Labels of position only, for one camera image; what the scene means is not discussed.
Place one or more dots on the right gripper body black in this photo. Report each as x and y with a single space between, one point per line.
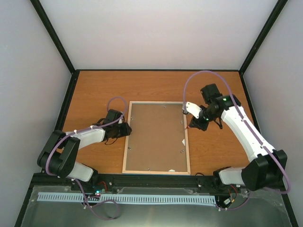
203 125

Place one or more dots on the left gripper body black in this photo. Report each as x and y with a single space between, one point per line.
120 133

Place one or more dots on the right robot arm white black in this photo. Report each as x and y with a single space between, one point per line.
266 164

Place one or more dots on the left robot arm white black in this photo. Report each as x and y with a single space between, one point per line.
59 154

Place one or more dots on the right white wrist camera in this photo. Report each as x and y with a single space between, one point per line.
191 108

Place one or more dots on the black mounting rail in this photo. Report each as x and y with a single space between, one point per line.
198 183

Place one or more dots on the light blue slotted cable duct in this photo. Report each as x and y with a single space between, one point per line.
204 200

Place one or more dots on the black enclosure frame post right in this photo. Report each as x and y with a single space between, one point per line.
273 16

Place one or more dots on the black enclosure frame post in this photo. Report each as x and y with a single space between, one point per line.
53 34
273 16

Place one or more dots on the black enclosure frame post left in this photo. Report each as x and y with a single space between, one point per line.
53 34

